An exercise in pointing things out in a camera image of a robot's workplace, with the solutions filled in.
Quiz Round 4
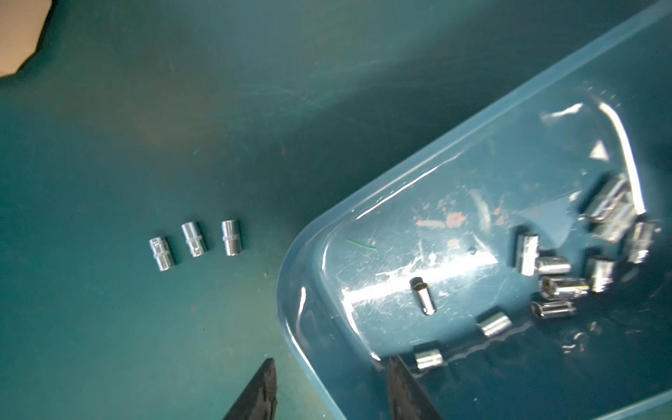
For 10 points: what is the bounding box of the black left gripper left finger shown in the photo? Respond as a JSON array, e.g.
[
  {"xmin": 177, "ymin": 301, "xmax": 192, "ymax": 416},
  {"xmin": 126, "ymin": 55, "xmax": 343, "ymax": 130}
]
[{"xmin": 223, "ymin": 358, "xmax": 278, "ymax": 420}]

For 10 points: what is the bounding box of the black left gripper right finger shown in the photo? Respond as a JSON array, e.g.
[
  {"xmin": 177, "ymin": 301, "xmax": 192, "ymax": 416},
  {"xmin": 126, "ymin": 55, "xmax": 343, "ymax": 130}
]
[{"xmin": 387, "ymin": 356, "xmax": 442, "ymax": 420}]

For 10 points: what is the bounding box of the teal plastic storage box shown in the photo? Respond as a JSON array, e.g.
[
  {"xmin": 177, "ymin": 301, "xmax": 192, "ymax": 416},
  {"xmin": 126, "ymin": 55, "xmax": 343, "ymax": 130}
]
[{"xmin": 276, "ymin": 1, "xmax": 671, "ymax": 419}]

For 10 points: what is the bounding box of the large chrome socket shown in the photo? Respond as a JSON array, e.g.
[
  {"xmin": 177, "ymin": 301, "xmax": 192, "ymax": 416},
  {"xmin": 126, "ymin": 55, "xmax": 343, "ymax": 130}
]
[
  {"xmin": 626, "ymin": 222, "xmax": 656, "ymax": 264},
  {"xmin": 584, "ymin": 174, "xmax": 629, "ymax": 223},
  {"xmin": 593, "ymin": 201, "xmax": 637, "ymax": 243}
]

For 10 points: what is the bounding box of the terracotta ribbed flower pot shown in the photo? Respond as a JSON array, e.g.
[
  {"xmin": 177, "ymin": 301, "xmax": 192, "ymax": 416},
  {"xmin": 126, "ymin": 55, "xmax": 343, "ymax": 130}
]
[{"xmin": 0, "ymin": 0, "xmax": 52, "ymax": 77}]

